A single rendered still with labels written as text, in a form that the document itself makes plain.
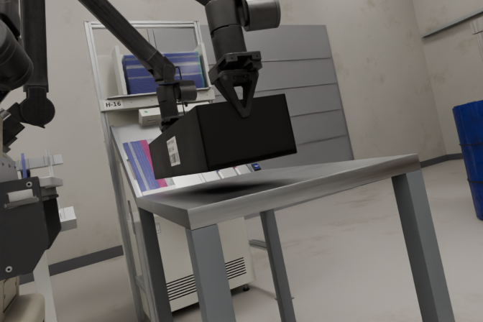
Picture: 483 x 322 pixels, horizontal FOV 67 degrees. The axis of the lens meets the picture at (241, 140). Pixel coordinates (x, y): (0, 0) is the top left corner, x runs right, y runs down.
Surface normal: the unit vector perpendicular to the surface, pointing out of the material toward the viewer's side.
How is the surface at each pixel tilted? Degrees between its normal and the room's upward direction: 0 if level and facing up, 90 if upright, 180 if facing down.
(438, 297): 90
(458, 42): 90
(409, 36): 90
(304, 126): 90
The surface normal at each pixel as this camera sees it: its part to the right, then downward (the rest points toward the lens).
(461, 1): -0.87, 0.15
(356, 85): 0.45, -0.13
